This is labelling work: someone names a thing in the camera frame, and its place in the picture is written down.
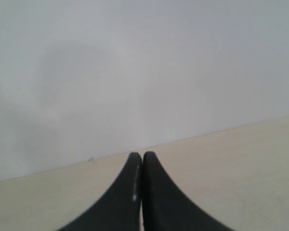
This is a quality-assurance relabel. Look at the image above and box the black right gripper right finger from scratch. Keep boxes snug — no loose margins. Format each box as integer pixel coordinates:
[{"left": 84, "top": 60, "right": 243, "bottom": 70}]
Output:
[{"left": 142, "top": 152, "right": 231, "bottom": 231}]

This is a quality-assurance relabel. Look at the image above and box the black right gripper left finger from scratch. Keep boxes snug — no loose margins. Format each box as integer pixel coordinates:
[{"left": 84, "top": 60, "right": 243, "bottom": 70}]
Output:
[{"left": 60, "top": 153, "right": 142, "bottom": 231}]

